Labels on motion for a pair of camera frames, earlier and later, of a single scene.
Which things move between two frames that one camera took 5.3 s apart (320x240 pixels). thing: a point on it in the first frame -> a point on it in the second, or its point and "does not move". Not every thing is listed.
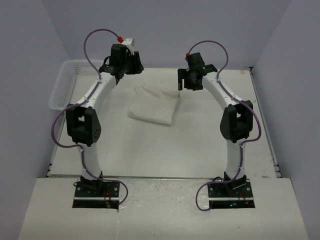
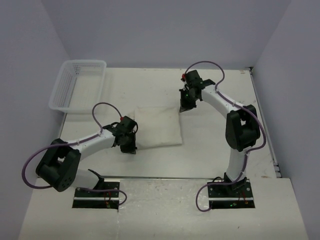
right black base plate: x=237 y=194 does not move
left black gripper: x=137 y=68 -> x=131 y=148
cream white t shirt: x=154 y=105 -> x=157 y=126
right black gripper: x=183 y=74 -> x=185 y=106
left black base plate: x=96 y=194 does not move
